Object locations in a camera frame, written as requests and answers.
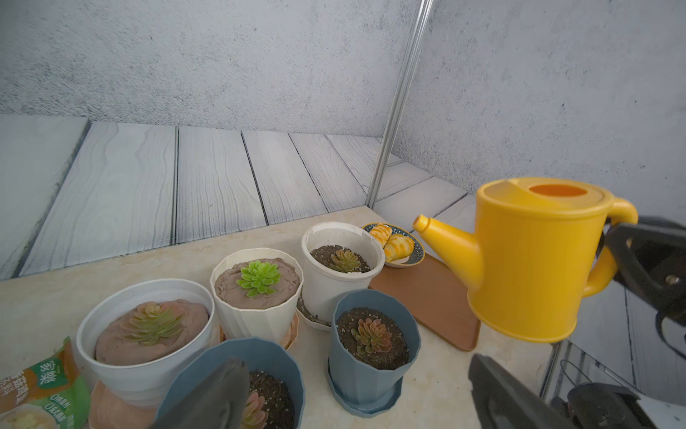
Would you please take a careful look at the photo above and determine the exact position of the small white pot pink-green succulent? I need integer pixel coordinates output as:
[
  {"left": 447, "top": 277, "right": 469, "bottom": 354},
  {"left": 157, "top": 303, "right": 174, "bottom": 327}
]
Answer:
[{"left": 75, "top": 279, "right": 218, "bottom": 409}]

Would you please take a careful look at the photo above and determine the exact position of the yellow bread roll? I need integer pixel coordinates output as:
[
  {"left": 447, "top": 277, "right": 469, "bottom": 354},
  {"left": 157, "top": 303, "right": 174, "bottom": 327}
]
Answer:
[
  {"left": 383, "top": 234, "right": 414, "bottom": 262},
  {"left": 369, "top": 223, "right": 393, "bottom": 247}
]

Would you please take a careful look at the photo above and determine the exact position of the yellow watering can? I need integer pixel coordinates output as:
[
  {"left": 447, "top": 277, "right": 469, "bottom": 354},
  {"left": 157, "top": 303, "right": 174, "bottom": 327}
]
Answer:
[{"left": 413, "top": 178, "right": 639, "bottom": 343}]

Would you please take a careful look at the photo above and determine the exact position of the front aluminium rail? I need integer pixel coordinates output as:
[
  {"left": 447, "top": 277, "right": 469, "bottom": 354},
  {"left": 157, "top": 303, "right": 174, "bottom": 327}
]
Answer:
[{"left": 539, "top": 340, "right": 642, "bottom": 404}]

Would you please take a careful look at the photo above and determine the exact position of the right aluminium frame post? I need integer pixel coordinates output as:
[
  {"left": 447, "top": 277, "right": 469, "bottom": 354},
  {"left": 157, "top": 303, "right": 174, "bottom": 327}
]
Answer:
[{"left": 366, "top": 0, "right": 436, "bottom": 209}]

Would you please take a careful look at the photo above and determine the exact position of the pink saucer under small pot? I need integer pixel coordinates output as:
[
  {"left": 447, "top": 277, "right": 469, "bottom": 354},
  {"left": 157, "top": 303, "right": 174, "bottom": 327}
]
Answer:
[{"left": 88, "top": 381, "right": 157, "bottom": 429}]

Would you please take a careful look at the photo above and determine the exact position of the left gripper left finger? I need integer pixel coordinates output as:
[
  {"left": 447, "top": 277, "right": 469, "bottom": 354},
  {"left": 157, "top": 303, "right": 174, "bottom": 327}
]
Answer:
[{"left": 150, "top": 359, "right": 249, "bottom": 428}]

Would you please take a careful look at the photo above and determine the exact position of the white pot bright green succulent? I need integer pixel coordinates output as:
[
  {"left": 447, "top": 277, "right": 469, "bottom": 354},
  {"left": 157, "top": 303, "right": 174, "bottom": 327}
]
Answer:
[{"left": 210, "top": 248, "right": 304, "bottom": 343}]

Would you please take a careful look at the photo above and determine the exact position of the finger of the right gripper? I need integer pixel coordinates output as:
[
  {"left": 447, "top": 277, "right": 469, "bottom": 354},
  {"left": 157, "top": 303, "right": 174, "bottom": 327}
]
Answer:
[{"left": 604, "top": 222, "right": 685, "bottom": 311}]

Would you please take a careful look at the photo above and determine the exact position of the yellow bread roll upper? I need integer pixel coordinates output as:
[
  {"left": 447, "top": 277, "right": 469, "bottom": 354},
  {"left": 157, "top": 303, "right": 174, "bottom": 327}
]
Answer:
[{"left": 369, "top": 223, "right": 393, "bottom": 247}]

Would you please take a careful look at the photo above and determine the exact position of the blue patterned plate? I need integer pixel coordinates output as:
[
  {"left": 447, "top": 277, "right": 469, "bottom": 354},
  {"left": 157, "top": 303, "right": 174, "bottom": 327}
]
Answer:
[{"left": 363, "top": 223, "right": 424, "bottom": 268}]

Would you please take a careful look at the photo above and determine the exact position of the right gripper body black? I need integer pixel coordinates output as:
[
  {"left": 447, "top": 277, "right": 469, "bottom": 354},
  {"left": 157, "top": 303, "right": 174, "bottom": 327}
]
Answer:
[{"left": 632, "top": 216, "right": 685, "bottom": 359}]

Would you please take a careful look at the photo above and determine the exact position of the brown tray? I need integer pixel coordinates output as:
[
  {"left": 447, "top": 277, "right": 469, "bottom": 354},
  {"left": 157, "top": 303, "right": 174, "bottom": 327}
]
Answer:
[{"left": 370, "top": 256, "right": 482, "bottom": 351}]

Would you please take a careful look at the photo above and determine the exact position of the large white round pot succulent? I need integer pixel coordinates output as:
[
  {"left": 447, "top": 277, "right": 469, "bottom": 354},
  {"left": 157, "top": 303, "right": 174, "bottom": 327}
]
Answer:
[{"left": 298, "top": 222, "right": 385, "bottom": 330}]

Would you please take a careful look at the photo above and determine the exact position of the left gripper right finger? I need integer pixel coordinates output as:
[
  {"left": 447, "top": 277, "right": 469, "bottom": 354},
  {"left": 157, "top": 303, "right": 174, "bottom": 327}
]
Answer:
[{"left": 468, "top": 354, "right": 575, "bottom": 429}]

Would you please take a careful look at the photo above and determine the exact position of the yellow bread roll lower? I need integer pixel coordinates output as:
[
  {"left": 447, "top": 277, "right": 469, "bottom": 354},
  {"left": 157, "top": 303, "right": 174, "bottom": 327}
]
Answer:
[{"left": 383, "top": 234, "right": 414, "bottom": 262}]

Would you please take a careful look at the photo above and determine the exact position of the green orange snack packet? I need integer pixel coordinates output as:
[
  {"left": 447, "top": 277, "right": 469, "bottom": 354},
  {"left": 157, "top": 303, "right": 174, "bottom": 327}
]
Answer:
[{"left": 1, "top": 338, "right": 90, "bottom": 429}]

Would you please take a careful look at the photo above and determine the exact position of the blue pot red succulent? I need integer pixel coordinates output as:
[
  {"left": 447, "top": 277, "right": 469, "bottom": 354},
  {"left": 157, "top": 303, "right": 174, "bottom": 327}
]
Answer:
[{"left": 327, "top": 289, "right": 421, "bottom": 418}]

